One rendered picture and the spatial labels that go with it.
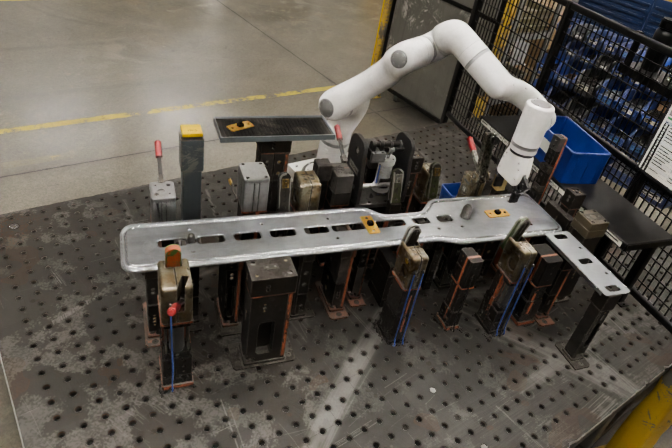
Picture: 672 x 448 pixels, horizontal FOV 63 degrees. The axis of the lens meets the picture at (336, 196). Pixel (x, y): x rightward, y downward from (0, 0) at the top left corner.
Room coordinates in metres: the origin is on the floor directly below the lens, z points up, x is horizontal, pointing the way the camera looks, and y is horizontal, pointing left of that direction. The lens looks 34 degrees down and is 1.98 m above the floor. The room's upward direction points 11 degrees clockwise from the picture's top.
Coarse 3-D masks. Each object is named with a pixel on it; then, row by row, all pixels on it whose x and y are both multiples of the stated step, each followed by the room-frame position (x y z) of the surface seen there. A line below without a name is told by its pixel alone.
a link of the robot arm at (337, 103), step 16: (400, 48) 1.73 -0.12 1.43; (416, 48) 1.74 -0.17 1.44; (432, 48) 1.80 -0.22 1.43; (384, 64) 1.79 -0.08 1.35; (400, 64) 1.71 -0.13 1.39; (416, 64) 1.73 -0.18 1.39; (352, 80) 1.90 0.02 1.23; (368, 80) 1.85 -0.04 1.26; (384, 80) 1.82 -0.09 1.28; (336, 96) 1.88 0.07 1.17; (352, 96) 1.86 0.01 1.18; (368, 96) 1.86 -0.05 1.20; (320, 112) 1.90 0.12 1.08; (336, 112) 1.86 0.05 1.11
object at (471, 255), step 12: (468, 252) 1.33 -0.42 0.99; (456, 264) 1.33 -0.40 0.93; (468, 264) 1.29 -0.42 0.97; (480, 264) 1.29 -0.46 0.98; (456, 276) 1.31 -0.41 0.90; (468, 276) 1.28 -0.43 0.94; (456, 288) 1.30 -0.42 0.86; (468, 288) 1.28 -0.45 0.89; (456, 300) 1.29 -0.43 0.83; (444, 312) 1.31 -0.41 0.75; (456, 312) 1.29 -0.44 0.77; (444, 324) 1.29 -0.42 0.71; (456, 324) 1.30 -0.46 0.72
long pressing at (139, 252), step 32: (160, 224) 1.17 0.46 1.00; (192, 224) 1.20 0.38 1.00; (224, 224) 1.23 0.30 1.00; (256, 224) 1.26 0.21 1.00; (288, 224) 1.28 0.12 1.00; (320, 224) 1.31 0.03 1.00; (448, 224) 1.44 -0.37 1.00; (480, 224) 1.47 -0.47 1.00; (512, 224) 1.51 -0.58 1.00; (544, 224) 1.54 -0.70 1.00; (128, 256) 1.03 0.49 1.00; (160, 256) 1.05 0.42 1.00; (192, 256) 1.07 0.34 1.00; (224, 256) 1.10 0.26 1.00; (256, 256) 1.12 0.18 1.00
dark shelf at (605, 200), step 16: (496, 128) 2.17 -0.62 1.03; (512, 128) 2.20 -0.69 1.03; (560, 192) 1.76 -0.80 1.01; (592, 192) 1.77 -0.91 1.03; (608, 192) 1.79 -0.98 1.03; (592, 208) 1.65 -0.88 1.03; (608, 208) 1.67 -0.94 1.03; (624, 208) 1.69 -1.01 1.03; (624, 224) 1.59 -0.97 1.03; (640, 224) 1.61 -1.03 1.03; (656, 224) 1.63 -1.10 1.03; (624, 240) 1.49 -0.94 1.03; (640, 240) 1.51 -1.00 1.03; (656, 240) 1.52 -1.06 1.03
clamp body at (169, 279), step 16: (160, 272) 0.93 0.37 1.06; (176, 272) 0.94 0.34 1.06; (160, 288) 0.89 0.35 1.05; (176, 288) 0.90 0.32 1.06; (192, 288) 0.91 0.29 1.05; (160, 304) 0.89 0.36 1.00; (192, 304) 0.91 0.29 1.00; (160, 320) 0.89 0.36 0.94; (176, 320) 0.89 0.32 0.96; (192, 320) 0.91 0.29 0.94; (160, 336) 0.94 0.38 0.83; (176, 336) 0.90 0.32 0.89; (160, 352) 0.96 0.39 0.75; (176, 352) 0.90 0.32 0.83; (160, 368) 0.93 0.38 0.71; (176, 368) 0.90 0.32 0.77; (192, 368) 0.96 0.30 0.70; (160, 384) 0.89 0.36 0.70; (176, 384) 0.89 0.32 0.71; (192, 384) 0.91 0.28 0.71
